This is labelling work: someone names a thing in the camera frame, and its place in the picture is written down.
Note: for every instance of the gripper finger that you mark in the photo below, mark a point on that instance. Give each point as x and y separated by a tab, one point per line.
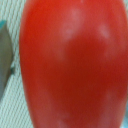
6	56

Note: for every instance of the red tomato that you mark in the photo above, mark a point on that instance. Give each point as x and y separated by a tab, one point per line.
73	66

